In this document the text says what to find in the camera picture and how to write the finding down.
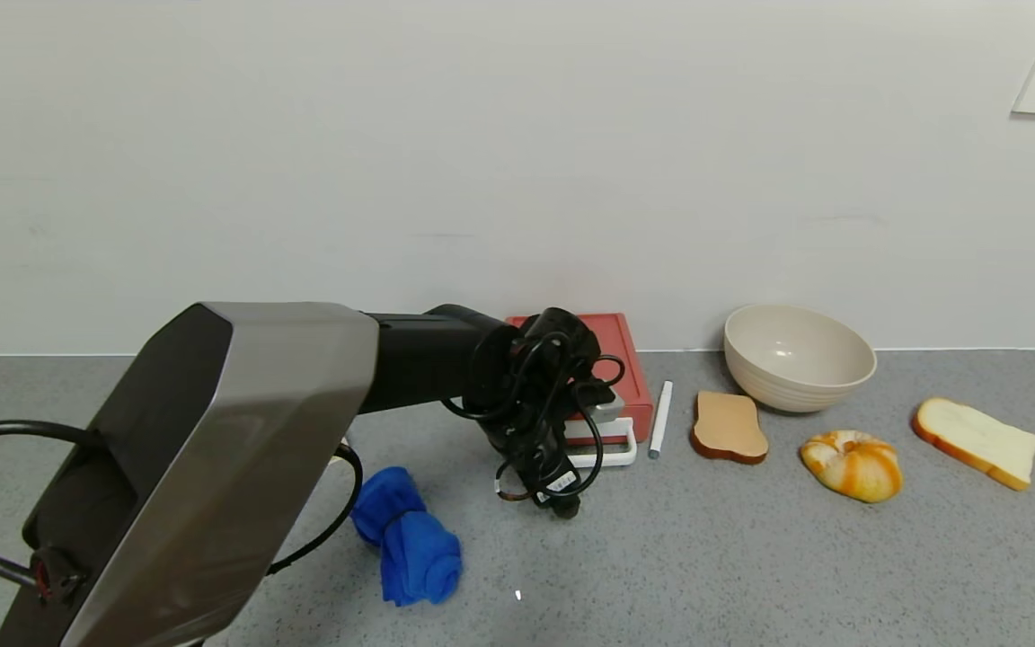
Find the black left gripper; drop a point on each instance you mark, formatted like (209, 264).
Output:
(559, 483)

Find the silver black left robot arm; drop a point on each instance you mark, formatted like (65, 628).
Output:
(239, 449)

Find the red drawer casing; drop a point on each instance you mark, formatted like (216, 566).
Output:
(625, 350)

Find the white marker pen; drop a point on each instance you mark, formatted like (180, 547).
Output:
(660, 418)

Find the blue crumpled cloth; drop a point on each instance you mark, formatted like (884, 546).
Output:
(414, 539)

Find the brown toast slice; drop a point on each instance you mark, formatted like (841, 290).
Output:
(729, 427)

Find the beige ribbed bowl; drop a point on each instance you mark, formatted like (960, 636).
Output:
(796, 368)

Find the orange striped bread roll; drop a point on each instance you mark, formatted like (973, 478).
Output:
(852, 467)

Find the white bread slice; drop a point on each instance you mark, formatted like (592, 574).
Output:
(976, 442)

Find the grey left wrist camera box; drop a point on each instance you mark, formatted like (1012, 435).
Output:
(607, 409)

